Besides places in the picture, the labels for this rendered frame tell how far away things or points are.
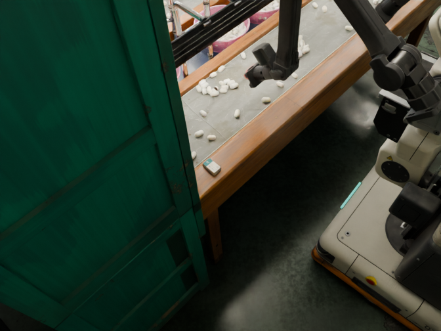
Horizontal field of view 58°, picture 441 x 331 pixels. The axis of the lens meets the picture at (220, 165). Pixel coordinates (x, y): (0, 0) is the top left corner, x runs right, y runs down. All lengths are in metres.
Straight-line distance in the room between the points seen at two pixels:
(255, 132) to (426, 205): 0.64
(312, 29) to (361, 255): 1.05
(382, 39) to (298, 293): 1.33
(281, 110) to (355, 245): 0.70
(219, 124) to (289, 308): 0.96
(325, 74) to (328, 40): 0.25
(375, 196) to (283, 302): 0.67
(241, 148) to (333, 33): 0.79
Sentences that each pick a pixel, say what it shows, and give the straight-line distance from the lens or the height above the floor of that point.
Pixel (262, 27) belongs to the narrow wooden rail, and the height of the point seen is 0.76.
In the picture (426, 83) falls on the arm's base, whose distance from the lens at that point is 1.11.
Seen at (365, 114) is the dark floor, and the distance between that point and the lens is 2.69.
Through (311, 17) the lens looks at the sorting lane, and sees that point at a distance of 2.08.
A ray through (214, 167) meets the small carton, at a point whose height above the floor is 0.78.
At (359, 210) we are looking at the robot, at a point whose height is 0.28.
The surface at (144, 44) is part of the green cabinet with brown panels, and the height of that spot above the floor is 1.50.
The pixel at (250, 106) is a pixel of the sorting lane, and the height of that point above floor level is 0.74.
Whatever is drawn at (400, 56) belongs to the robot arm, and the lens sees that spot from 1.11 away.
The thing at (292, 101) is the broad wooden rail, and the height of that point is 0.76.
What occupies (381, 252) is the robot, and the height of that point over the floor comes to 0.28.
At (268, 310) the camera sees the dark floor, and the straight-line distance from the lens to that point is 2.02.
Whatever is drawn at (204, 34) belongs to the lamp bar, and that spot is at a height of 1.08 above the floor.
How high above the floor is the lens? 1.97
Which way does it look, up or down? 57 degrees down
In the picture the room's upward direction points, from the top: 5 degrees counter-clockwise
